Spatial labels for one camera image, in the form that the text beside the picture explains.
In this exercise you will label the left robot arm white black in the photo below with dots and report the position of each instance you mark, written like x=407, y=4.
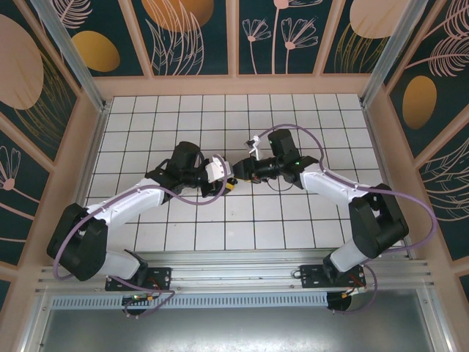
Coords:
x=128, y=199

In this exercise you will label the grey metal sheet panel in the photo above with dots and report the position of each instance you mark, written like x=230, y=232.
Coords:
x=234, y=330

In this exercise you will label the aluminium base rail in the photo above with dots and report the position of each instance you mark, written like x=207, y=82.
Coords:
x=234, y=271

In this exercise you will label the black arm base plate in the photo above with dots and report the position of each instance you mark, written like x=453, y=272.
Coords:
x=311, y=276
x=161, y=276

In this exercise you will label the aluminium corner post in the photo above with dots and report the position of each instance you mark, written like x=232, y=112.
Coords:
x=76, y=58
x=394, y=55

